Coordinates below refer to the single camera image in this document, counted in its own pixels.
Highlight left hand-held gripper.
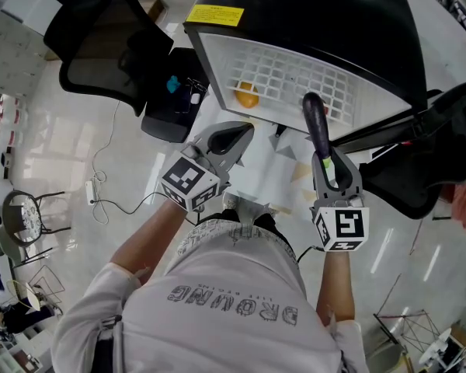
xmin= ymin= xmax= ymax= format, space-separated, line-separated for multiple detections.
xmin=160 ymin=121 xmax=256 ymax=213

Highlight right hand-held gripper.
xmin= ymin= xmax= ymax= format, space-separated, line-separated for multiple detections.
xmin=308 ymin=145 xmax=370 ymax=253

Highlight orange fruit food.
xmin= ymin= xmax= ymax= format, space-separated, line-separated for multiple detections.
xmin=234 ymin=82 xmax=261 ymax=110

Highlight purple eggplant food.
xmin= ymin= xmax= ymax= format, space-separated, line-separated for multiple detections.
xmin=301 ymin=91 xmax=334 ymax=171

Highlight person's right forearm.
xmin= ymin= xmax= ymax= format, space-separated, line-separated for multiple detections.
xmin=315 ymin=249 xmax=357 ymax=322

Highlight person's left forearm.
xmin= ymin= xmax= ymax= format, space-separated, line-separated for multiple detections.
xmin=110 ymin=197 xmax=189 ymax=284

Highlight black fridge door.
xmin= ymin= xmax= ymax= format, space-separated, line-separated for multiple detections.
xmin=329 ymin=78 xmax=466 ymax=157

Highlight white triangle patterned table cloth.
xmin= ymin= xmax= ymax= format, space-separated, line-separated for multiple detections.
xmin=196 ymin=103 xmax=320 ymax=214

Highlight dark smartphone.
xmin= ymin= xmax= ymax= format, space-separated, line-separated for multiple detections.
xmin=174 ymin=83 xmax=193 ymax=114

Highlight person's grey shoes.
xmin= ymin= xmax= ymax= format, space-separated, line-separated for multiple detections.
xmin=222 ymin=191 xmax=277 ymax=225

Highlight black padded office chair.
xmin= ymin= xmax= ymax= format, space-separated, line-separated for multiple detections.
xmin=356 ymin=103 xmax=466 ymax=221

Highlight yellow sticker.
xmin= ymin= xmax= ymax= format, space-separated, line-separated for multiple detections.
xmin=186 ymin=5 xmax=245 ymax=28

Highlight black mesh office chair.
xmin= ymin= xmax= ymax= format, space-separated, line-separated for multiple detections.
xmin=42 ymin=0 xmax=211 ymax=145

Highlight person's white printed shirt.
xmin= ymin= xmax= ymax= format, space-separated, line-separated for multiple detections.
xmin=51 ymin=219 xmax=370 ymax=373

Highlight black metal chair patterned cushion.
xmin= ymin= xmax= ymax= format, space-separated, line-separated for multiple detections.
xmin=1 ymin=190 xmax=72 ymax=269

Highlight white wire fridge shelf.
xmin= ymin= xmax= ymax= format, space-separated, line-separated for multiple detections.
xmin=224 ymin=44 xmax=359 ymax=127

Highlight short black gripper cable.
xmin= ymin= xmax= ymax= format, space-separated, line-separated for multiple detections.
xmin=296 ymin=244 xmax=324 ymax=264

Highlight white cable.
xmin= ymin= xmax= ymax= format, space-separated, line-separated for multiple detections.
xmin=90 ymin=99 xmax=122 ymax=225

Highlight black wire frame stool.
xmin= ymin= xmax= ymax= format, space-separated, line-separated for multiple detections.
xmin=373 ymin=310 xmax=444 ymax=360

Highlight black wire frame stand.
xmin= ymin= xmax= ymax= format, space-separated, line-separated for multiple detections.
xmin=26 ymin=263 xmax=66 ymax=307

